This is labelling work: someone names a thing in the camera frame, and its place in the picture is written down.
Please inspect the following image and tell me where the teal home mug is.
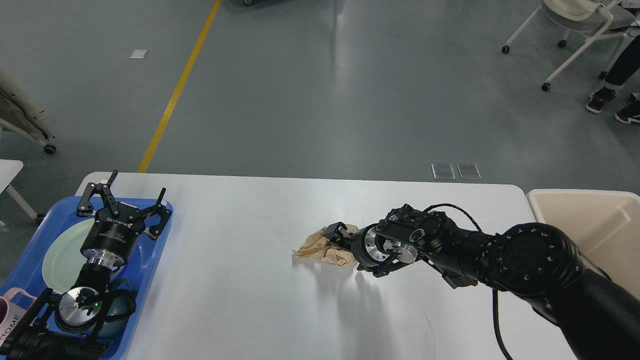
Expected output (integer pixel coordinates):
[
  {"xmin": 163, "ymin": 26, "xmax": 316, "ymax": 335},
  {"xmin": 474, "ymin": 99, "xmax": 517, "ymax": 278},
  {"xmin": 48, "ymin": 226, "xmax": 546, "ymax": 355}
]
[{"xmin": 98, "ymin": 276, "xmax": 138, "ymax": 338}]

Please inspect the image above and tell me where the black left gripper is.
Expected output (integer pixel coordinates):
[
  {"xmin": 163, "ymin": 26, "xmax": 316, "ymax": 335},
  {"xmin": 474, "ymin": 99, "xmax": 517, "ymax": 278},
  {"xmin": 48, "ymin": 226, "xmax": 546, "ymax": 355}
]
[{"xmin": 76, "ymin": 170, "xmax": 173, "ymax": 264}]

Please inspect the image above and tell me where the pink home mug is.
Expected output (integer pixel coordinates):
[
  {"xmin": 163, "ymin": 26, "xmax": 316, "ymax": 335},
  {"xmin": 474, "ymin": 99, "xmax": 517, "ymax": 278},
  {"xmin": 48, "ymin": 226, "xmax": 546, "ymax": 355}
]
[{"xmin": 0, "ymin": 287, "xmax": 38, "ymax": 345}]

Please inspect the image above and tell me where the white side table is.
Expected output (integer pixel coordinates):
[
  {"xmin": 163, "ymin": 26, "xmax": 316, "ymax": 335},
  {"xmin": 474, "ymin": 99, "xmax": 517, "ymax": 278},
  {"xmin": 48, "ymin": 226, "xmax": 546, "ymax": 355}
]
[{"xmin": 0, "ymin": 159, "xmax": 39, "ymax": 221}]

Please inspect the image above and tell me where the brown paper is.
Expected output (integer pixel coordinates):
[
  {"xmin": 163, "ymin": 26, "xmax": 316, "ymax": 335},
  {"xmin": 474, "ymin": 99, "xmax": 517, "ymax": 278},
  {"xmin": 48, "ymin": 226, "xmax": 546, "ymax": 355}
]
[{"xmin": 293, "ymin": 227, "xmax": 357, "ymax": 267}]

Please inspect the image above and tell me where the mint green plate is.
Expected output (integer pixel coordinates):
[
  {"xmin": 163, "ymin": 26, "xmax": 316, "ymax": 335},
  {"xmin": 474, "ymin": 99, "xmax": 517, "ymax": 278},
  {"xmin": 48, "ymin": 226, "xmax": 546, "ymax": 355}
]
[{"xmin": 41, "ymin": 219, "xmax": 95, "ymax": 294}]

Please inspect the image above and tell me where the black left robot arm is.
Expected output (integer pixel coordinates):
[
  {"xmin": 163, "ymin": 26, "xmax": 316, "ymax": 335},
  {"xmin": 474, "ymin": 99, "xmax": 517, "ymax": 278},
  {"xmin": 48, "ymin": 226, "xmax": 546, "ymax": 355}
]
[{"xmin": 1, "ymin": 170, "xmax": 173, "ymax": 360}]

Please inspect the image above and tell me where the blue plastic tray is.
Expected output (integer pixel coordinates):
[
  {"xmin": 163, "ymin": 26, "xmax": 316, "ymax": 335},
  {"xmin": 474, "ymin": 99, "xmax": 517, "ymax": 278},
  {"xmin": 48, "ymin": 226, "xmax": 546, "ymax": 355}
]
[{"xmin": 1, "ymin": 196, "xmax": 170, "ymax": 360}]

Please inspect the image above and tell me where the white rolling chair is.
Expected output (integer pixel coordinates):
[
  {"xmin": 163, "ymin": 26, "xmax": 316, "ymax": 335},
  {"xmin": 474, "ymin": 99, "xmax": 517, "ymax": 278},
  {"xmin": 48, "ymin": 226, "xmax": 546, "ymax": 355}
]
[{"xmin": 501, "ymin": 0, "xmax": 639, "ymax": 92}]

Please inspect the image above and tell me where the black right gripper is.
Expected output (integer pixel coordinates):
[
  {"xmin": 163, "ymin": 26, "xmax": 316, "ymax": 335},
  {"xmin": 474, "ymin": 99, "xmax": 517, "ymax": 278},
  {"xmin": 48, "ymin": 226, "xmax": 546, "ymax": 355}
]
[{"xmin": 323, "ymin": 221, "xmax": 408, "ymax": 278}]

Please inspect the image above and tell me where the beige plastic bin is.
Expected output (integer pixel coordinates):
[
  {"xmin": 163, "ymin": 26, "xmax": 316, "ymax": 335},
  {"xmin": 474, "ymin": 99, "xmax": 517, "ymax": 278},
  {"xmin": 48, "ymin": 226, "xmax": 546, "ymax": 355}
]
[{"xmin": 526, "ymin": 189, "xmax": 640, "ymax": 298}]

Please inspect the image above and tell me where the person with black sneakers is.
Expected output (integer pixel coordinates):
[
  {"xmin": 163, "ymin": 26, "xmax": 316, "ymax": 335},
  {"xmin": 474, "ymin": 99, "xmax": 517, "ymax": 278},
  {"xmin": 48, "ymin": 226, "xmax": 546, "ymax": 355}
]
[{"xmin": 585, "ymin": 35, "xmax": 640, "ymax": 125}]

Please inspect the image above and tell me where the beige chair at left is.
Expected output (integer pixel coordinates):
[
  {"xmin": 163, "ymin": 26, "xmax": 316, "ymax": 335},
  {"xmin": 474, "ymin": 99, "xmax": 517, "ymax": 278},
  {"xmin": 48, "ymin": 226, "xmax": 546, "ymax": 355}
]
[{"xmin": 0, "ymin": 68, "xmax": 57, "ymax": 155}]

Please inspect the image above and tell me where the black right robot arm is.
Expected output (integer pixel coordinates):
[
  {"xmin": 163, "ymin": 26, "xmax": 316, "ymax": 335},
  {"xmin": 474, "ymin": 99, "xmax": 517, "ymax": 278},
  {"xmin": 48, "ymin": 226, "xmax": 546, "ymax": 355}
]
[{"xmin": 323, "ymin": 204, "xmax": 640, "ymax": 360}]

